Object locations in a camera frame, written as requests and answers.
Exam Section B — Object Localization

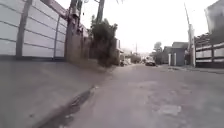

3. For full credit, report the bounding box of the dark bush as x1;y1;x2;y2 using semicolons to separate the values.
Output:
88;18;119;68

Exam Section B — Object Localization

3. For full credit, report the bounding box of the vehicle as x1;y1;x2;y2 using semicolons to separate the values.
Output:
144;57;157;67

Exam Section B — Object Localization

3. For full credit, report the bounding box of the tree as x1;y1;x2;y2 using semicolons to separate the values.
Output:
153;41;164;54

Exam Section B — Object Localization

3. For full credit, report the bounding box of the grey asphalt road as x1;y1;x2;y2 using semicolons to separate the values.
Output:
63;63;224;128

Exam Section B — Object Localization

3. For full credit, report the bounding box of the utility pole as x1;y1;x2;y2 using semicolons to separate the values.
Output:
95;0;106;24

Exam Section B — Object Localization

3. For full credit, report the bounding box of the dark kerb gutter strip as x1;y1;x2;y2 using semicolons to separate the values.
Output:
36;84;98;128

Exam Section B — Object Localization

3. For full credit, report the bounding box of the grey building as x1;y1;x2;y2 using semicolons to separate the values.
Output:
161;41;190;67

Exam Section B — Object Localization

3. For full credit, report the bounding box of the grey concrete pavement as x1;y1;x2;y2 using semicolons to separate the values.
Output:
0;59;116;128

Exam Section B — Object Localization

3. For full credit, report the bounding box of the pale pole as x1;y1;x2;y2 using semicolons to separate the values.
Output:
183;3;197;68

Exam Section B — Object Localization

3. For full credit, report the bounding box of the white and dark fence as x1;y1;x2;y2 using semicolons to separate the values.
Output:
194;41;224;69

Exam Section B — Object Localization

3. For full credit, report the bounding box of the pale panelled wall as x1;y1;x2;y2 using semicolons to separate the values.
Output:
0;0;91;63

